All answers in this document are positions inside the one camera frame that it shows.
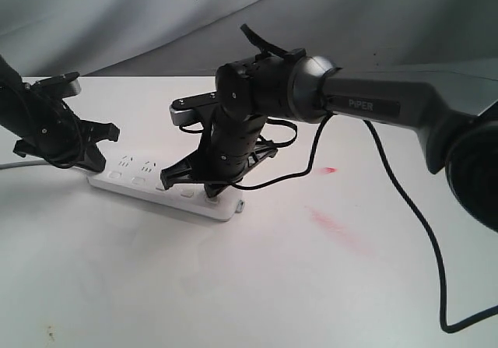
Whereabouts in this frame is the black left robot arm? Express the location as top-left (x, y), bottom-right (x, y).
top-left (1, 59), bottom-right (120, 173)

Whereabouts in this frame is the gray cable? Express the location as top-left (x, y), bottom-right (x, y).
top-left (0, 160), bottom-right (47, 171)

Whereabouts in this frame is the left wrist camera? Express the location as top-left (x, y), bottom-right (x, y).
top-left (31, 72), bottom-right (81, 99)

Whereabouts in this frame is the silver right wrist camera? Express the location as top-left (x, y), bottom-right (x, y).
top-left (170, 92), bottom-right (218, 127)

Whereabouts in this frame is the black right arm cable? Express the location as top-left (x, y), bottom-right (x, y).
top-left (178, 114), bottom-right (498, 333)

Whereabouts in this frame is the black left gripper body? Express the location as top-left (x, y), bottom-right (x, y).
top-left (12, 90), bottom-right (119, 165)

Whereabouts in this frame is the grey backdrop cloth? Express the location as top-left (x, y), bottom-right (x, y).
top-left (1, 0), bottom-right (497, 76)

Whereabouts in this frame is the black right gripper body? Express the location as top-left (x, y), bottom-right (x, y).
top-left (160, 110), bottom-right (268, 187)

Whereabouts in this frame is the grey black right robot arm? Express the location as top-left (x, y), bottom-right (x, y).
top-left (160, 26), bottom-right (497, 230)

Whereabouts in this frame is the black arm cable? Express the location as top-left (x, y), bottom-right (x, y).
top-left (178, 114), bottom-right (498, 333)
top-left (42, 102), bottom-right (85, 169)

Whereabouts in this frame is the white five-socket power strip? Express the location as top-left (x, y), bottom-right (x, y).
top-left (87, 151), bottom-right (245, 222)

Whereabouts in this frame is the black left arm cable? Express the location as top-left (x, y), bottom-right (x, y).
top-left (42, 102), bottom-right (85, 169)

